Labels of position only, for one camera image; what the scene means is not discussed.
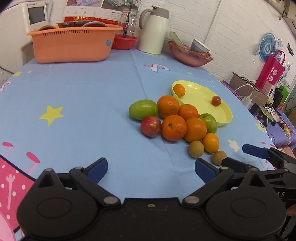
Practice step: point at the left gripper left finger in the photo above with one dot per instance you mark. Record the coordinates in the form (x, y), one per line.
(88, 179)

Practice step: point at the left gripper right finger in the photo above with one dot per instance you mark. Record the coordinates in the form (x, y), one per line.
(215, 181)

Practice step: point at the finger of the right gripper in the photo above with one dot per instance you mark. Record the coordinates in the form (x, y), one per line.
(237, 166)
(261, 153)

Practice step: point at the brown longan front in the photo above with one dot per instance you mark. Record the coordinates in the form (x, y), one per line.
(218, 157)

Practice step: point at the brown longan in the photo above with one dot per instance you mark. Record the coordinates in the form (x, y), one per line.
(218, 157)
(196, 149)

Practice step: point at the yellow-orange citrus front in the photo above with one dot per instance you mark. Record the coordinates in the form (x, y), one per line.
(211, 143)

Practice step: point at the large green mango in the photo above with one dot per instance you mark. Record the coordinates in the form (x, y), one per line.
(210, 122)

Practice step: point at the large orange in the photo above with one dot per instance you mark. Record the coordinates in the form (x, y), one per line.
(196, 129)

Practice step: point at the tangerine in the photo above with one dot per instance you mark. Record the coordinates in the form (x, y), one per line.
(187, 111)
(174, 128)

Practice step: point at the small green fruit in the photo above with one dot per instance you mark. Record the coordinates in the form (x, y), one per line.
(142, 109)

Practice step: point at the small yellow-orange citrus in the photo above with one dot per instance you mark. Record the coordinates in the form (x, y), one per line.
(179, 90)

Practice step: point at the blue cartoon tablecloth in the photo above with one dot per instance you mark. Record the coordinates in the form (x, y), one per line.
(66, 115)

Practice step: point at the cardboard box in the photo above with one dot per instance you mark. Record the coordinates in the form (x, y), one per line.
(246, 88)

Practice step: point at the yellow plastic plate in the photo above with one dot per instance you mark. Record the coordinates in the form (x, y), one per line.
(200, 97)

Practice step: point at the pink gift bag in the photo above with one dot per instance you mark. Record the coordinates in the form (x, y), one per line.
(272, 69)

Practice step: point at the blue paper fan decoration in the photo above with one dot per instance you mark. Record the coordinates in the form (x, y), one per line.
(268, 47)

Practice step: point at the pink glass bowl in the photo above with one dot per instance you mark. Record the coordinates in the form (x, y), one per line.
(189, 57)

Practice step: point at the white blue ceramic bowl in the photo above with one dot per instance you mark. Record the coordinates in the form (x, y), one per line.
(199, 47)

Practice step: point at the orange plastic basket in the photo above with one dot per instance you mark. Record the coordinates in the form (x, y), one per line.
(74, 44)

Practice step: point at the small red plastic basket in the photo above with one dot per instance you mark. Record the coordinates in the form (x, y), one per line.
(123, 43)

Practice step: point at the tilted dish in bowl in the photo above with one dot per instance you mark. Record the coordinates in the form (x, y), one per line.
(176, 39)

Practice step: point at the glass pitcher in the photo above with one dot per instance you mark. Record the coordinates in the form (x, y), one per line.
(128, 21)

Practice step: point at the white thermos jug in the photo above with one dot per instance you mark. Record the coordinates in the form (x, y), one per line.
(154, 25)

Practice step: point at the white countertop appliance with screen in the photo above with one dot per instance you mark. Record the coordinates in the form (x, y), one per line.
(17, 20)

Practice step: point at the wall calendar poster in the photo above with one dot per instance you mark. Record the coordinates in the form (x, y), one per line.
(92, 9)

